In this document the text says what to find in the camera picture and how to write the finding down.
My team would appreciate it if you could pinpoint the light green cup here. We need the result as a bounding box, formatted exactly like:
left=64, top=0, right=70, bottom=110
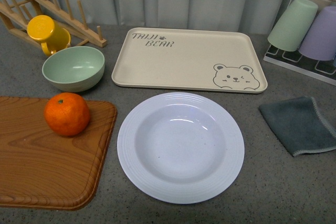
left=268, top=0, right=318, bottom=51

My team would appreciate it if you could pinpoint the yellow mug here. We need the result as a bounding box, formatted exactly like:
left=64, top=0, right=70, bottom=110
left=27, top=15, right=71, bottom=57

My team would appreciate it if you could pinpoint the green bowl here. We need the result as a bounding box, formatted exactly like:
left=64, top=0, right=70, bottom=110
left=42, top=46, right=105, bottom=92

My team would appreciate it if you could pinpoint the beige bear tray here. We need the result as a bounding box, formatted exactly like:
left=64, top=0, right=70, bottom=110
left=111, top=28, right=268, bottom=93

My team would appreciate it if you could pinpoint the wooden cutting board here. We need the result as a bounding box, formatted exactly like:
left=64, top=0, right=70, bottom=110
left=1, top=97, right=118, bottom=210

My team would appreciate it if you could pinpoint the purple cup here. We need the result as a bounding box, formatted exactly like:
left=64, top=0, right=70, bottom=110
left=299, top=6, right=335, bottom=61

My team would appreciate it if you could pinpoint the white cup holder rack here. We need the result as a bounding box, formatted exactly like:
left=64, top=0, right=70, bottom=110
left=264, top=0, right=335, bottom=85

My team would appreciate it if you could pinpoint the orange fruit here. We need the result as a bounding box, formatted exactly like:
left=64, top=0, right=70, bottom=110
left=44, top=92, right=90, bottom=136

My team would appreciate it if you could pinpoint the white round plate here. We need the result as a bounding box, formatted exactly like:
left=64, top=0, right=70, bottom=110
left=117, top=92, right=245, bottom=204

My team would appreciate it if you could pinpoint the wooden dish rack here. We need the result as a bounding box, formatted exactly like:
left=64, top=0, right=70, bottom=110
left=1, top=0, right=107, bottom=48

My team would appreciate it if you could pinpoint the grey-green cloth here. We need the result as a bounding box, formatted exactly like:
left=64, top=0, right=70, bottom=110
left=259, top=97, right=335, bottom=157

